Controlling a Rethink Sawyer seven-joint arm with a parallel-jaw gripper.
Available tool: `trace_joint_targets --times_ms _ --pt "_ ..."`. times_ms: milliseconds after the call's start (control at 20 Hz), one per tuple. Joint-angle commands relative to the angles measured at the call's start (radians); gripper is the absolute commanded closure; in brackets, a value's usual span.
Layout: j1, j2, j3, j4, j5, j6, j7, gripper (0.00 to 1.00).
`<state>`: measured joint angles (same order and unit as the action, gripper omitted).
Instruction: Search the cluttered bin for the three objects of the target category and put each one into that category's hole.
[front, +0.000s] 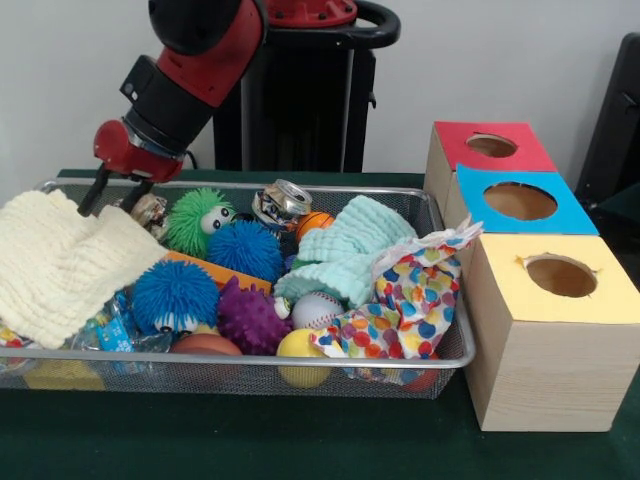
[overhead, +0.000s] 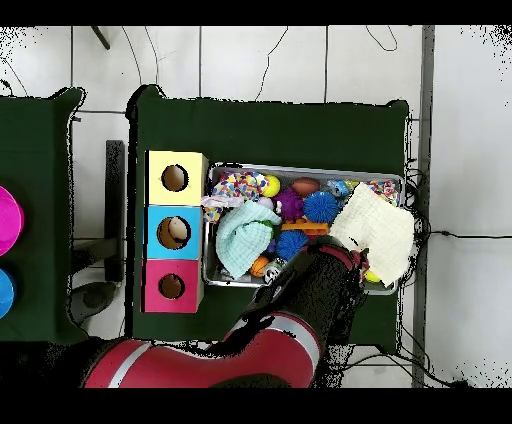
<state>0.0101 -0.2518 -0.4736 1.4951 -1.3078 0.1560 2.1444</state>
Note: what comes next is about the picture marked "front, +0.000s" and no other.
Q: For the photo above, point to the cream waffle cloth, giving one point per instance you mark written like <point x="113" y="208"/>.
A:
<point x="60" y="265"/>

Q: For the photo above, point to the purple spiky toy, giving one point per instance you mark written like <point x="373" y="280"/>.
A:
<point x="250" y="320"/>

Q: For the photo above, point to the wooden box with three holes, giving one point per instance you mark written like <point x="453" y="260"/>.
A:
<point x="545" y="380"/>

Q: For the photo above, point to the yellow ball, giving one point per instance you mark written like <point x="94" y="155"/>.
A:
<point x="295" y="350"/>

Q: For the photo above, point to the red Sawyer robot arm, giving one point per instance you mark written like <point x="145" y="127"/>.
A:
<point x="200" y="65"/>

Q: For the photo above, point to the dark green table cloth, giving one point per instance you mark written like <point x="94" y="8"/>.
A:
<point x="250" y="440"/>
<point x="625" y="200"/>

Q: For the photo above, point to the green spiky ball with eyes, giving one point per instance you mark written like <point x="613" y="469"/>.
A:
<point x="190" y="225"/>

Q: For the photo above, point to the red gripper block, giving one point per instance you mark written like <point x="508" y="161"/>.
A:
<point x="135" y="160"/>

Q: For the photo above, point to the black stand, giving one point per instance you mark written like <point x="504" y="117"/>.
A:
<point x="615" y="125"/>

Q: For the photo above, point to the shallow silver mesh bin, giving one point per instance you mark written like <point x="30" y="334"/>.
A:
<point x="150" y="382"/>

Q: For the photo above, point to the mint waffle cloth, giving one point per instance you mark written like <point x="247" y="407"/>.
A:
<point x="350" y="250"/>

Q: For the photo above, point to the crushed silver can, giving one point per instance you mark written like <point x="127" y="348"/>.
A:
<point x="280" y="202"/>

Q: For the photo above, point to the polka dot paper napkin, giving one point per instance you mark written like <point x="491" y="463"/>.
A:
<point x="410" y="305"/>

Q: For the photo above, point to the white baseball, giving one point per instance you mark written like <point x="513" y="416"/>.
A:
<point x="317" y="311"/>

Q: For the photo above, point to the blue spiky ball with eyes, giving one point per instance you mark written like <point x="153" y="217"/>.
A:
<point x="170" y="292"/>

